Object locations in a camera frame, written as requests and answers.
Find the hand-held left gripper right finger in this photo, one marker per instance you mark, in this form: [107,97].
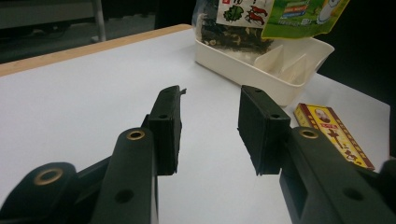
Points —
[264,140]

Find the yellow and red flat box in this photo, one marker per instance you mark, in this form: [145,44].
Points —
[336,133]

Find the grey metal stand leg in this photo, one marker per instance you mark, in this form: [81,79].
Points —
[99,21]

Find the clear bag of dried seaweed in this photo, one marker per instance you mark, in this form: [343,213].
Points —
[230,31]

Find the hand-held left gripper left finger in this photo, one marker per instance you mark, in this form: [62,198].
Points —
[165,140]

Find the yellow green spout pouch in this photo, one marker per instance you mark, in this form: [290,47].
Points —
[299,21]

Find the cream plastic bin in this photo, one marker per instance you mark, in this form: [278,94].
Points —
[249,71]

